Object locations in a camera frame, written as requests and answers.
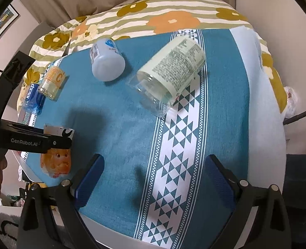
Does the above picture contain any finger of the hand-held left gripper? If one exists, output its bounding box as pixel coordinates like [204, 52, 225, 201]
[48, 132, 73, 149]

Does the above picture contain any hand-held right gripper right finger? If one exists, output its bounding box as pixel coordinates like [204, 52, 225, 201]
[204, 154, 292, 249]

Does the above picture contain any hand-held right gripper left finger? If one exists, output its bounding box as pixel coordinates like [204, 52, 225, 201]
[18, 154, 105, 249]

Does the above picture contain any orange cartoon face packet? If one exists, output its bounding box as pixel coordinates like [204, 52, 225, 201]
[40, 124, 75, 179]

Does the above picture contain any clear cup with green label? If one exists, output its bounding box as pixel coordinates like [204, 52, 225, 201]
[128, 36, 206, 117]

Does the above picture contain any small yellow bottle orange label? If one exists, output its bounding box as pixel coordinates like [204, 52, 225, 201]
[38, 66, 70, 100]

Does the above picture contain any blue patterned tablecloth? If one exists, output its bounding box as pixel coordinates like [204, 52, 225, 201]
[21, 28, 255, 248]

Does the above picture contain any dark cloth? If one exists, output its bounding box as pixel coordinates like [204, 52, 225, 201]
[283, 154, 306, 211]

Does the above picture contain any white plastic bottle blue label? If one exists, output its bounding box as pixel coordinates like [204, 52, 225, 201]
[90, 38, 126, 81]

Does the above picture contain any grey patterned rug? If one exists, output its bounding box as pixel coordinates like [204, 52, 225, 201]
[0, 205, 24, 249]

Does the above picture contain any clear plastic bag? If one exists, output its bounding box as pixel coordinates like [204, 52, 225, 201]
[284, 85, 299, 120]

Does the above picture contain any floral striped blanket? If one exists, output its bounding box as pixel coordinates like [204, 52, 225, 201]
[16, 0, 288, 115]

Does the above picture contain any wall poster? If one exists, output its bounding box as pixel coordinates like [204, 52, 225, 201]
[0, 4, 20, 55]

